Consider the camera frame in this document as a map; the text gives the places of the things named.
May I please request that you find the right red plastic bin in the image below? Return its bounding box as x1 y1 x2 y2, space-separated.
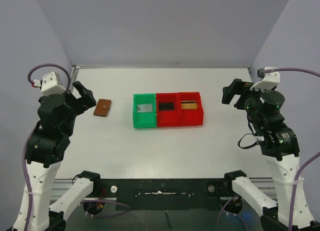
178 92 204 127

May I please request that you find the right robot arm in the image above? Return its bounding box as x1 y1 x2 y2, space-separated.
221 78 320 231

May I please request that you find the black card in red bin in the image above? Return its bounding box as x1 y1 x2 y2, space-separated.
158 102 175 111

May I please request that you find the silver card in green bin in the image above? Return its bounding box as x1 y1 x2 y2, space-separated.
136 103 153 113

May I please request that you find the green plastic bin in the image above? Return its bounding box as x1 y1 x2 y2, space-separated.
132 93 157 129

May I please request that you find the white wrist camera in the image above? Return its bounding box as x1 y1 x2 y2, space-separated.
250 66 281 91
32 71 66 96

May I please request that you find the middle red plastic bin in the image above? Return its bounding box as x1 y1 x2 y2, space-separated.
156 92 179 128

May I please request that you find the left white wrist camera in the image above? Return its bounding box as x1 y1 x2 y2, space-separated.
32 71 66 96

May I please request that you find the brown leather card holder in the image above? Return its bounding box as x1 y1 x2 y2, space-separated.
93 99 112 117

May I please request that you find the gold card in red bin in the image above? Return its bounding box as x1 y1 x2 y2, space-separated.
181 100 198 110

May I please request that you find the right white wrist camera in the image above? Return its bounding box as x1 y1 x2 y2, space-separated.
250 66 281 91

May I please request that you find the red plastic bin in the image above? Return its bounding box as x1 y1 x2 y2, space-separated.
156 92 179 128
178 92 204 127

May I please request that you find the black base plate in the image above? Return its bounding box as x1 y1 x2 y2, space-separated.
87 178 236 211

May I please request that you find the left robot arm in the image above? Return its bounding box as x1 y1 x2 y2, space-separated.
11 81 103 231

